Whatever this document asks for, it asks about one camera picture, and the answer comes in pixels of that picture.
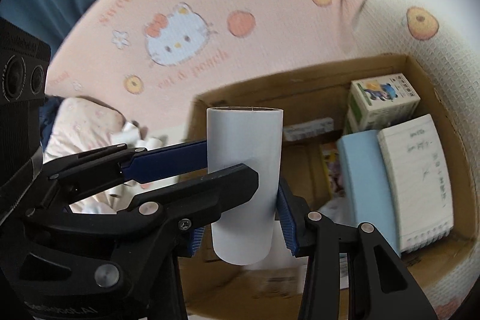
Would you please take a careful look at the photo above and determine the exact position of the brown cardboard box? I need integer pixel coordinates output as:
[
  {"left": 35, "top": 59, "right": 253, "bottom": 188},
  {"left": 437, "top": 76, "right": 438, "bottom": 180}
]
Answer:
[{"left": 181, "top": 55, "right": 479, "bottom": 319}]

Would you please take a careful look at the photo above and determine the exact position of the black left tracking camera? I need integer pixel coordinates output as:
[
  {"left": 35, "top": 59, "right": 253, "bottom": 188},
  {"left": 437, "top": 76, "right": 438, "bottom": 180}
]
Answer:
[{"left": 0, "top": 19, "right": 51, "bottom": 184}]

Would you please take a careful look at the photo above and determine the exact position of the white paper roll tube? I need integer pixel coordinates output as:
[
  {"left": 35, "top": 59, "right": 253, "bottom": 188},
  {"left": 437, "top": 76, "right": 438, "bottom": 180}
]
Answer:
[{"left": 207, "top": 107, "right": 283, "bottom": 266}]

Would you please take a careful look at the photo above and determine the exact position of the small white printed box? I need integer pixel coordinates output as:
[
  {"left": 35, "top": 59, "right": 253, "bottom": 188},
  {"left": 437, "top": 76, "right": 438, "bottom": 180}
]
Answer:
[{"left": 283, "top": 117, "right": 335, "bottom": 142}]

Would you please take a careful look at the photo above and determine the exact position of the white green product box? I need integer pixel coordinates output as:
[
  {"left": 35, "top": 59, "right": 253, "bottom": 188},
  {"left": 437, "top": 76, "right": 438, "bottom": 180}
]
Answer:
[{"left": 344, "top": 73, "right": 421, "bottom": 134}]

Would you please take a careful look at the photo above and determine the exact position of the light blue flat box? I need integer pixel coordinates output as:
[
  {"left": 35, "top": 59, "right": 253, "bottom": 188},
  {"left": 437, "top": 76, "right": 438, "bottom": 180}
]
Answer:
[{"left": 337, "top": 130, "right": 400, "bottom": 253}]

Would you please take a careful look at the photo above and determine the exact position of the colourful picture card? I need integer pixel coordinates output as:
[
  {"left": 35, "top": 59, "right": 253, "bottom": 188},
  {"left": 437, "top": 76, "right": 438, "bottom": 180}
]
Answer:
[{"left": 320, "top": 142, "right": 345, "bottom": 198}]

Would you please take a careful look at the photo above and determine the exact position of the white lined notepad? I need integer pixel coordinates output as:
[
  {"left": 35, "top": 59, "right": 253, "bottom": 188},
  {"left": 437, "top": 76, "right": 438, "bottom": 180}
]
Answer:
[{"left": 377, "top": 115, "right": 454, "bottom": 253}]

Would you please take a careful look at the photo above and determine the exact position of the pink Hello Kitty bedsheet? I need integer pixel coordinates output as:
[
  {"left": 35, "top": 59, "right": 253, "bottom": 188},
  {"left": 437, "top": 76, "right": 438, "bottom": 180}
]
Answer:
[{"left": 45, "top": 0, "right": 480, "bottom": 320}]

